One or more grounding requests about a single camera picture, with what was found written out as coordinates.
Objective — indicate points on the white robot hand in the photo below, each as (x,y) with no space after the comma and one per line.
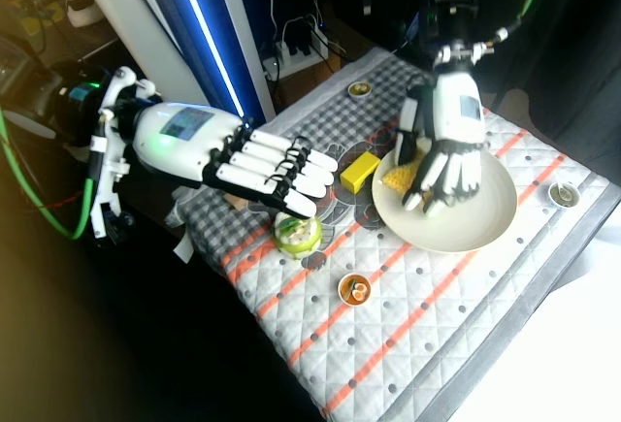
(458,111)
(184,145)

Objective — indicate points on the bag of yellow corn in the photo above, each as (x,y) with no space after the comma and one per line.
(400,179)

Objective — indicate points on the green and white toy cake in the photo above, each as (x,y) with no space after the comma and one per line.
(298,240)

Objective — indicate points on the cream round plate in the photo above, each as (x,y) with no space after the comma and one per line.
(466,223)

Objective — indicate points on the brown wooden block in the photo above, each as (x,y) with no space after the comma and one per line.
(238,202)

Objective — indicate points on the toy orange soup bowl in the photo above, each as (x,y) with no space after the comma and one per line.
(359,89)

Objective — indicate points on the white pillar with blue light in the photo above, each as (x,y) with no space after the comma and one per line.
(160,39)

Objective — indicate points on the yellow arch block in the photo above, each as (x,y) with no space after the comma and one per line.
(359,172)

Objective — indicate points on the small toy bowl pale filling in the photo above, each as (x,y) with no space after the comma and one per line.
(564,195)

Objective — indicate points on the white power strip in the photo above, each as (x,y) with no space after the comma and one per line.
(293,55)

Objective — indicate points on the toy noodle bowl with egg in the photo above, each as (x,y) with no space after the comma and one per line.
(354,289)

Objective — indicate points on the grey quilt with printed bear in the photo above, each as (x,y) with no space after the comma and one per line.
(388,325)

